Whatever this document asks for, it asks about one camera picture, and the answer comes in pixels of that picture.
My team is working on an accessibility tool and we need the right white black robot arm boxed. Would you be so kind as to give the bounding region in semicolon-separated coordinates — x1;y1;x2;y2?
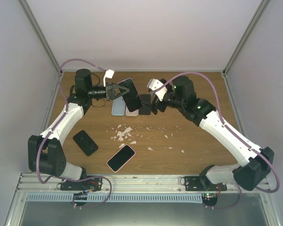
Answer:
147;73;274;191

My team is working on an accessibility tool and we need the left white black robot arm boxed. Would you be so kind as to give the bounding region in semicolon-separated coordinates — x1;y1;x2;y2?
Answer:
28;69;130;190

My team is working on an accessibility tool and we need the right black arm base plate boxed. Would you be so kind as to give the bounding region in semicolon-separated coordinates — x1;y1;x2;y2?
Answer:
179;176;227;192

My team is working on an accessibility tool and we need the aluminium front rail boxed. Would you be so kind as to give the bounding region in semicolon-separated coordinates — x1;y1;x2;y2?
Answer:
16;173;272;192

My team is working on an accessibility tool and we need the right aluminium corner post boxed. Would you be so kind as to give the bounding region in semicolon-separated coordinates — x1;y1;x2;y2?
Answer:
222;0;272;76

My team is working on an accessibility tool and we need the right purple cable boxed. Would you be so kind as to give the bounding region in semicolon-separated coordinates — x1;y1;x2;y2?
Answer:
155;72;280;210

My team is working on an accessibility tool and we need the black smartphone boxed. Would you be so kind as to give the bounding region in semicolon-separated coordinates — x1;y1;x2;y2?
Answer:
139;94;151;115

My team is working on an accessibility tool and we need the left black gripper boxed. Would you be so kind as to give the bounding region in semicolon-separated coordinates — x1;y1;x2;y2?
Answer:
88;82;130;101

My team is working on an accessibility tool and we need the phone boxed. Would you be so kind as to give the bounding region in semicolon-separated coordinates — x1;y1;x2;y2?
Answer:
118;78;142;112
107;145;136;173

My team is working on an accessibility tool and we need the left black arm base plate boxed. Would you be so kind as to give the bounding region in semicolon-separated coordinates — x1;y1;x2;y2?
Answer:
57;178;102;192

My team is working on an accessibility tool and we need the aluminium corner post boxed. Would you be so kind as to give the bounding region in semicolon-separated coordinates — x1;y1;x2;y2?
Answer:
222;0;272;76
18;0;63;76

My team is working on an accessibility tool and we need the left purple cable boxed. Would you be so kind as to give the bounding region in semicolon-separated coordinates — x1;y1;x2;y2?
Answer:
36;58;113;210

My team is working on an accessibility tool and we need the purple cable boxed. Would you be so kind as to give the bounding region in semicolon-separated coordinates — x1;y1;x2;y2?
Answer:
36;58;113;210
155;72;280;210

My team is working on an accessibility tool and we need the beige phone case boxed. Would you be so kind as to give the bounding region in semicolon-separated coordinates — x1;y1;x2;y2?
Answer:
125;107;139;117

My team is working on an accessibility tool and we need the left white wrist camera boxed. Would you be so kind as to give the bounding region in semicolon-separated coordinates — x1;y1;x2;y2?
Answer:
103;69;115;87

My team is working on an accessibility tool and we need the black phone face down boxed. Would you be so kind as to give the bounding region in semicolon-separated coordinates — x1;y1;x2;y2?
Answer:
73;130;99;156

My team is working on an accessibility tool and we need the blue phone case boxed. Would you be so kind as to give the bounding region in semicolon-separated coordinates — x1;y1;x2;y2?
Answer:
111;97;125;116

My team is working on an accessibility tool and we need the left aluminium corner post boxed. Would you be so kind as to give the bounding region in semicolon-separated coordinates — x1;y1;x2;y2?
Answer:
18;0;63;76

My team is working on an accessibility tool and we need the grey slotted cable duct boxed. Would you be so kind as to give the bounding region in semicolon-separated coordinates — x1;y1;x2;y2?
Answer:
26;193;202;203

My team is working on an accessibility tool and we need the white debris pile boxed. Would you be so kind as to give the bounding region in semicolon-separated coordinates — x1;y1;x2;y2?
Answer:
110;124;137;144

